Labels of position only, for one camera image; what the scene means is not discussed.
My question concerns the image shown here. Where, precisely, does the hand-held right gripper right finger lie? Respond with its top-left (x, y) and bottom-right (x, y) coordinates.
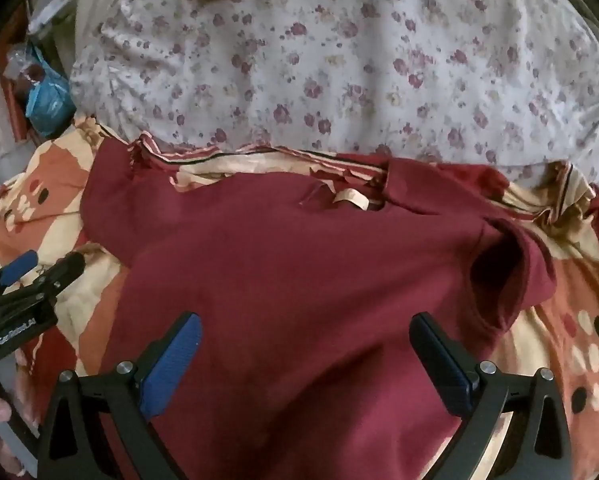
top-left (409, 312), bottom-right (573, 480)

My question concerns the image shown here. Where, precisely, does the floral white quilt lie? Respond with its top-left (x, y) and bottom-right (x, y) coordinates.
top-left (70, 0), bottom-right (599, 186)

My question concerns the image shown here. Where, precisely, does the cream and red printed blanket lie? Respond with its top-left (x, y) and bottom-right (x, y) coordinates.
top-left (0, 115), bottom-right (599, 480)

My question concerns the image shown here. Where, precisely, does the blue plastic bag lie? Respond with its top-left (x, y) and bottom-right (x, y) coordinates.
top-left (26, 44), bottom-right (76, 137)

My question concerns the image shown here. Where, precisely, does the clear plastic packaging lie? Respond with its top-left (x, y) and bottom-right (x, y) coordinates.
top-left (28, 0), bottom-right (76, 33)

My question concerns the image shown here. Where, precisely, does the maroon t-shirt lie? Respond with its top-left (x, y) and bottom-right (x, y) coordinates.
top-left (80, 137), bottom-right (557, 480)

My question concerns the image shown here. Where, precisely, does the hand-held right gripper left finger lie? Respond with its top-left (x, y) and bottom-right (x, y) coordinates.
top-left (37, 312), bottom-right (203, 480)

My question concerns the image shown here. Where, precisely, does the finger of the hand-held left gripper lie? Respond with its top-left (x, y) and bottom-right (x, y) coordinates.
top-left (24, 252), bottom-right (87, 302)
top-left (0, 250), bottom-right (40, 293)

